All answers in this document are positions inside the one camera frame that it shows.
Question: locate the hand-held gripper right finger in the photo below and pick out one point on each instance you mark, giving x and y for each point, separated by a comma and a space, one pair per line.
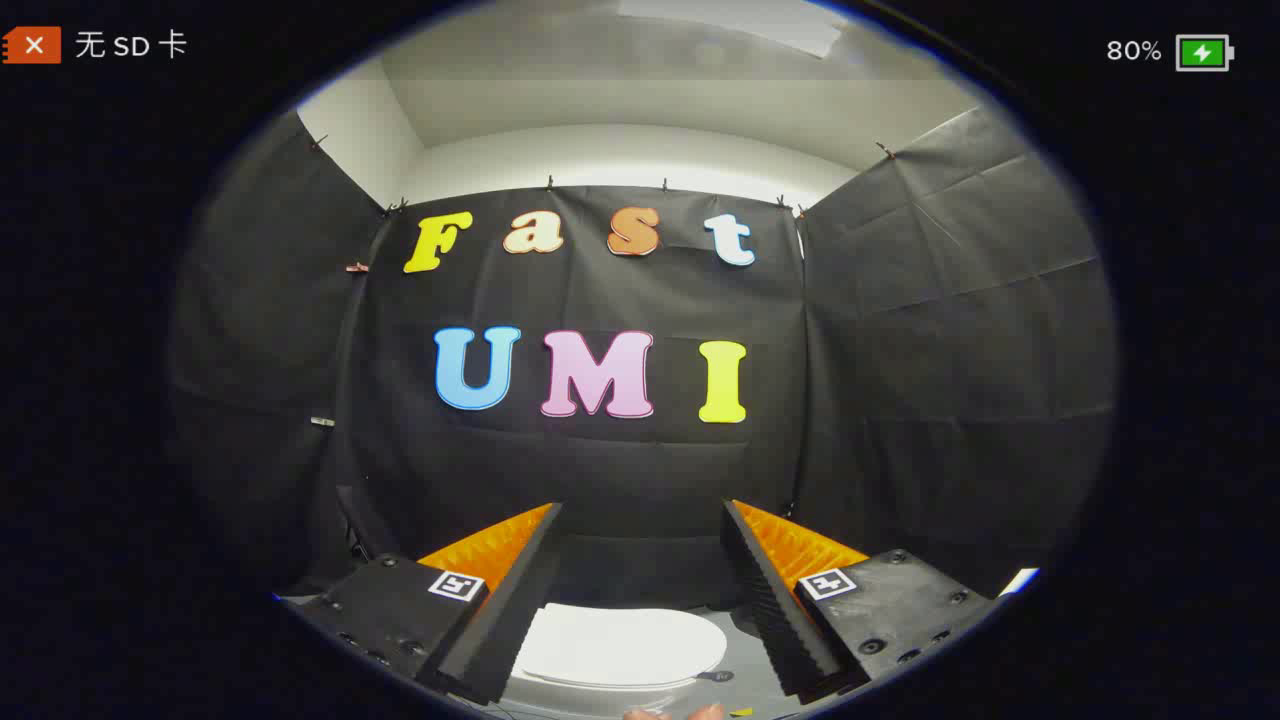
765, 590

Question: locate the white toilet lid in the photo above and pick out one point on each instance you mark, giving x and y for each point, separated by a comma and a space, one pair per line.
620, 645

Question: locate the black backdrop cloth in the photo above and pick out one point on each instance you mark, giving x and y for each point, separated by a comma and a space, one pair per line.
600, 470

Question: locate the white toilet body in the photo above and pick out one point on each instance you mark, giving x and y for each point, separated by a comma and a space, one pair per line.
560, 684

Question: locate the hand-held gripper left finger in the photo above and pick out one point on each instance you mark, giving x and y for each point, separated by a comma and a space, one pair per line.
520, 590

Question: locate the black tripod stand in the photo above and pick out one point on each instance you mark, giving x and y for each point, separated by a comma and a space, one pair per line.
352, 530

